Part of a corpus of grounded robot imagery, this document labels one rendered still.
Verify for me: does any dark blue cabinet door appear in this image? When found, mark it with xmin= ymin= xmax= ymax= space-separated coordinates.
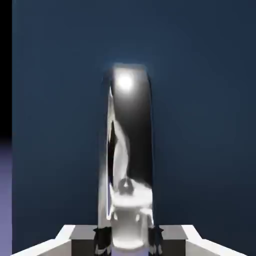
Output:
xmin=11 ymin=0 xmax=256 ymax=256

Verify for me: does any curved shiny metal handle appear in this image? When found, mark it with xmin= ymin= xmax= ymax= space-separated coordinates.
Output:
xmin=97 ymin=63 xmax=155 ymax=256

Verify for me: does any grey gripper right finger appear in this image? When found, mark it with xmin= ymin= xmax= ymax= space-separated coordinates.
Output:
xmin=148 ymin=224 xmax=243 ymax=256

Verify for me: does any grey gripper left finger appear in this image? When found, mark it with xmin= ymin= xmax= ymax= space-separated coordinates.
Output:
xmin=10 ymin=224 xmax=112 ymax=256

